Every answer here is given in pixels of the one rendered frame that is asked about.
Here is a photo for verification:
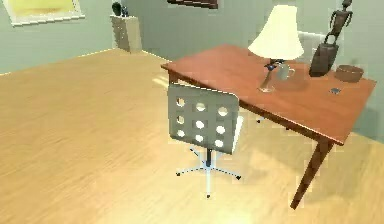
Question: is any white perforated swivel chair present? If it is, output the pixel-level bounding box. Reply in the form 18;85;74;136
167;82;245;199

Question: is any reddish brown wooden desk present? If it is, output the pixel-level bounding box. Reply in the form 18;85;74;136
160;43;378;211

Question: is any grey mug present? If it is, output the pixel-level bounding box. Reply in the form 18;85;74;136
275;63;297;82

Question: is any beige chest of drawers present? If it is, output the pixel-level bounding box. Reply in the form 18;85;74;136
109;14;143;54

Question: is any dark brown framed picture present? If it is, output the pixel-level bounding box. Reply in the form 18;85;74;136
166;0;219;10

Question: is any cream shade table lamp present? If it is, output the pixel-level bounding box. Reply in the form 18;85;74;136
247;4;305;94

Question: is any black round object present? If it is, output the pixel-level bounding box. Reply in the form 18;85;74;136
111;1;123;17

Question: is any dark brown figure statue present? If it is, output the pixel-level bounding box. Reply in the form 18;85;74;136
308;0;354;78

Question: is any brown wooden bowl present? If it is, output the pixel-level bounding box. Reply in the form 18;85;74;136
334;64;365;83

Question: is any white framed yellow picture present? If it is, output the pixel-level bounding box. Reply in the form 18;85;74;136
1;0;86;27

